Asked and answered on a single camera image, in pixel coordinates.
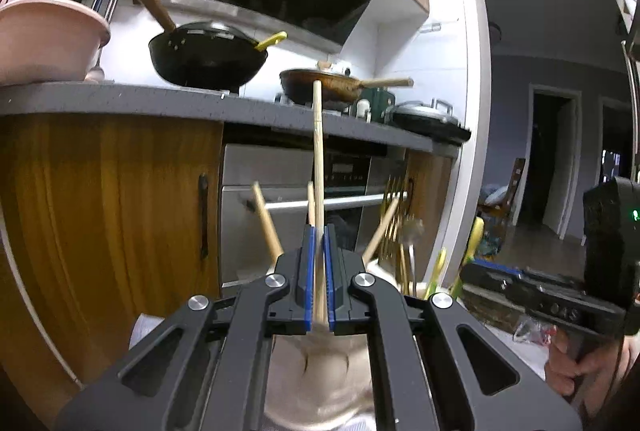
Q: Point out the narrow wooden cabinet door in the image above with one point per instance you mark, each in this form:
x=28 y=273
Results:
x=435 y=211

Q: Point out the yellow-green spatula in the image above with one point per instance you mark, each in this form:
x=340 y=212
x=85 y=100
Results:
x=270 y=41

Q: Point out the green kettle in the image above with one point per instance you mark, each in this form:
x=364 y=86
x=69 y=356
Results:
x=380 y=106

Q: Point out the built-in steel oven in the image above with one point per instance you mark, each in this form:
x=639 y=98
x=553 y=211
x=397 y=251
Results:
x=280 y=166

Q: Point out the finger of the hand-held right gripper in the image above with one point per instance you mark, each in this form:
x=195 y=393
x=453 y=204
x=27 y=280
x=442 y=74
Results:
x=500 y=267
x=492 y=286

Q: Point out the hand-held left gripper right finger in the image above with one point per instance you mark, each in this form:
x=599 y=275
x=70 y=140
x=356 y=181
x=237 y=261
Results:
x=330 y=281

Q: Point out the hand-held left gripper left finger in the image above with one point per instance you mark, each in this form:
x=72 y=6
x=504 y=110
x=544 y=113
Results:
x=311 y=281

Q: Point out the pink plastic basin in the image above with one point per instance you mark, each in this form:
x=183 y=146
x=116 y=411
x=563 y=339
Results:
x=45 y=41

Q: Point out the silver fork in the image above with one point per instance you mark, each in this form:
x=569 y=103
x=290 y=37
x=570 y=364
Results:
x=412 y=236

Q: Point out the brown frying pan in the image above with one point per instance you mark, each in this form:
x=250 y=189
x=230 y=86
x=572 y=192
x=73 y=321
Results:
x=320 y=86

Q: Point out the black electric griddle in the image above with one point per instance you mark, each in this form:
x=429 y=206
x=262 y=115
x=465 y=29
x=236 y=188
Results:
x=430 y=121

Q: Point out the person's right hand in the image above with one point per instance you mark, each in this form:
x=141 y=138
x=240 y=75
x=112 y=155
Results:
x=595 y=371

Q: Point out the silver forks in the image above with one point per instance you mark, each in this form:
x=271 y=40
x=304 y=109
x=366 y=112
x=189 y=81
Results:
x=392 y=211

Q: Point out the cream floral ceramic utensil holder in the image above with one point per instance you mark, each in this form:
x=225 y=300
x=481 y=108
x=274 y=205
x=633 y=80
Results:
x=320 y=376

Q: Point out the wooden chair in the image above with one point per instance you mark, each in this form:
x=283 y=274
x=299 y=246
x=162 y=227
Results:
x=510 y=201

